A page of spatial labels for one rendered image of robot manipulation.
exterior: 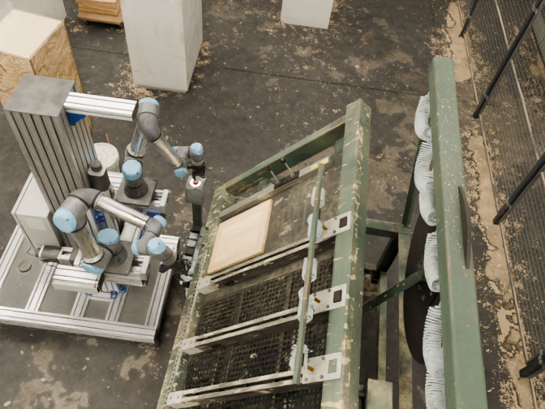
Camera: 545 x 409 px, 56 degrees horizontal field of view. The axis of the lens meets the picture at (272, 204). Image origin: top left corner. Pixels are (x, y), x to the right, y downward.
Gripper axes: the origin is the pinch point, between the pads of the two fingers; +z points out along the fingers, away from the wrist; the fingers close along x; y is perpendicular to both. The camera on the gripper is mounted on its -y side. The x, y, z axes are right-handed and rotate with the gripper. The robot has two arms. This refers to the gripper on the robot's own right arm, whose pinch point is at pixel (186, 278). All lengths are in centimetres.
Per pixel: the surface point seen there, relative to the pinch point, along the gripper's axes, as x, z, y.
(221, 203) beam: 80, 39, -14
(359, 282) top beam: -16, -8, 94
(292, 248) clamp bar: 14, 5, 56
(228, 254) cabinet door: 34.6, 33.6, 1.3
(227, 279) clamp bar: 12.2, 25.3, 8.8
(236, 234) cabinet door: 47, 32, 5
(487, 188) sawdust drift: 203, 228, 156
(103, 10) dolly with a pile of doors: 370, 18, -208
